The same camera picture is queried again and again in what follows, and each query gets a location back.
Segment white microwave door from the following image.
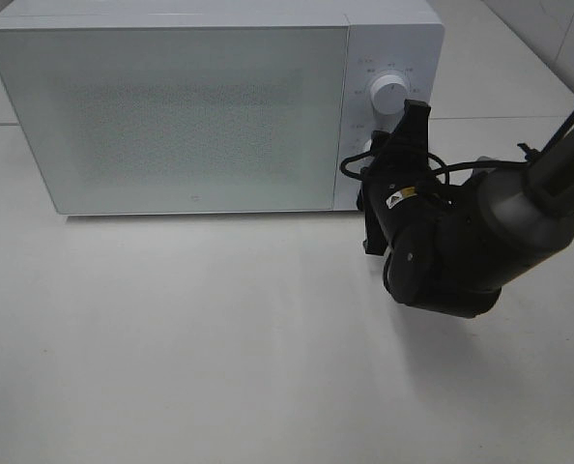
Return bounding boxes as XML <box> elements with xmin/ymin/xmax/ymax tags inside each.
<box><xmin>0</xmin><ymin>27</ymin><xmax>347</xmax><ymax>216</ymax></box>

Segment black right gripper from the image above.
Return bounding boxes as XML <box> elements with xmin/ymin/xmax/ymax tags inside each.
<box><xmin>358</xmin><ymin>99</ymin><xmax>444</xmax><ymax>256</ymax></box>

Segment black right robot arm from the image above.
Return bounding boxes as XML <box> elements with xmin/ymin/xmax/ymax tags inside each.
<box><xmin>356</xmin><ymin>100</ymin><xmax>574</xmax><ymax>318</ymax></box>

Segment white microwave knob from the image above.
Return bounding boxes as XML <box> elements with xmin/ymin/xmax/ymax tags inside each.
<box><xmin>359</xmin><ymin>139</ymin><xmax>372</xmax><ymax>160</ymax></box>
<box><xmin>369</xmin><ymin>72</ymin><xmax>410</xmax><ymax>115</ymax></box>

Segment white microwave oven body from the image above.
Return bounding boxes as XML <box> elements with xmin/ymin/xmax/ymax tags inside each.
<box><xmin>0</xmin><ymin>1</ymin><xmax>445</xmax><ymax>212</ymax></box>

